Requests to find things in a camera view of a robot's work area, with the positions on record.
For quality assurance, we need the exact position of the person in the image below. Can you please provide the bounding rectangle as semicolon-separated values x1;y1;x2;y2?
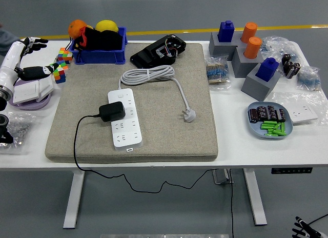
0;22;23;56

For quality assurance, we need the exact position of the clear bag of resistors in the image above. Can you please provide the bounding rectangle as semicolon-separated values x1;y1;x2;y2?
206;55;233;91
260;36;300;63
296;65;322;92

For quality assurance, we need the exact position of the blue-grey plate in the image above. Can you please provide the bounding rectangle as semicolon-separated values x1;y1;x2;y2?
247;101;294;141

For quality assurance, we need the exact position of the white power strip with cord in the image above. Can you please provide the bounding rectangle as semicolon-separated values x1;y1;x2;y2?
107;65;197;152

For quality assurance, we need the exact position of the white wall switch panel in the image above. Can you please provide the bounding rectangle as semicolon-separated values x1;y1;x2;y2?
37;75;56;99
12;80;41;105

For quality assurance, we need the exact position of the white table leg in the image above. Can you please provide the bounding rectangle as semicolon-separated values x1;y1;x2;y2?
243;168;268;226
63;170;86;229

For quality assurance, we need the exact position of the black device with coloured wires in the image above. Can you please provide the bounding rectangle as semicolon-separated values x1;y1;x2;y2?
130;34;187;69

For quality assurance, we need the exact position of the clear plastic bag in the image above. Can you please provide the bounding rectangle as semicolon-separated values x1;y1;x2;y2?
271;90;328;126

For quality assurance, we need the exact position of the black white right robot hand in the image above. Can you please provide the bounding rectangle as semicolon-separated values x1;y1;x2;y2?
292;216;326;238

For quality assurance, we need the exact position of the black table control panel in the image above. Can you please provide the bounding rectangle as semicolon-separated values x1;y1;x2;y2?
271;167;313;175

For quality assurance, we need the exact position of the white wall socket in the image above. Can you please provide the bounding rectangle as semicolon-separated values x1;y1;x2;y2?
289;104;319;125

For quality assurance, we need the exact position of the grey-brown fabric mat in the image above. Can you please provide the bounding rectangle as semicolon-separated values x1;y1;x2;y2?
45;43;219;164

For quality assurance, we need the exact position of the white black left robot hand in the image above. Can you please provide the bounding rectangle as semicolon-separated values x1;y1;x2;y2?
0;36;59;95

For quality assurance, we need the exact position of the thin black cable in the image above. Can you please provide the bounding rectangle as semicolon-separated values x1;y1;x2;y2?
307;213;328;225

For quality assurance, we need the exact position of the purple plate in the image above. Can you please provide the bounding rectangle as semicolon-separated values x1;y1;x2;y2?
9;77;54;111

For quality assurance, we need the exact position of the orange fruit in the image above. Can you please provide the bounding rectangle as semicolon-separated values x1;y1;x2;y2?
68;19;88;39

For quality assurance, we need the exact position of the blue plastic bin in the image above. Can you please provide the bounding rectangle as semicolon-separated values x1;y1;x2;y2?
69;27;128;65

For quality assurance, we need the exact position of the black pouch with red trim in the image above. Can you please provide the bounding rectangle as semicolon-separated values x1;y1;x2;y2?
76;27;123;52

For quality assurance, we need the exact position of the yellow lemon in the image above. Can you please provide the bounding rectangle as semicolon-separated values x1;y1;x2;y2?
95;19;120;33

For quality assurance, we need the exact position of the grey block holder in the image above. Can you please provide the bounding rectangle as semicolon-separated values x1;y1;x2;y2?
209;32;240;61
240;66;282;102
234;31;259;50
231;46;264;78

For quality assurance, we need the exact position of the black plug adapter with cord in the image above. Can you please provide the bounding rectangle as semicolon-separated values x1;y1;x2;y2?
73;101;223;194

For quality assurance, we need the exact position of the metal bracket under table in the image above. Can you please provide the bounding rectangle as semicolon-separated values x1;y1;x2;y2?
212;168;234;185

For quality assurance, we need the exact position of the blue square peg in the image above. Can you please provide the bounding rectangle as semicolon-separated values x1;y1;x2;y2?
217;19;235;43
255;57;280;82

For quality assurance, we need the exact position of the orange cylinder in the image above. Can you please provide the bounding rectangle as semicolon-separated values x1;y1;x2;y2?
240;22;258;44
243;36;262;60

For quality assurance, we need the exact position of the black hanging cable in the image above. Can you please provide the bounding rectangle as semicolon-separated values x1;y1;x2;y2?
229;168;235;238

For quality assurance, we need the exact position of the clear bag of metal nuts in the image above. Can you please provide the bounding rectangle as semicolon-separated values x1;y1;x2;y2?
0;111;36;155

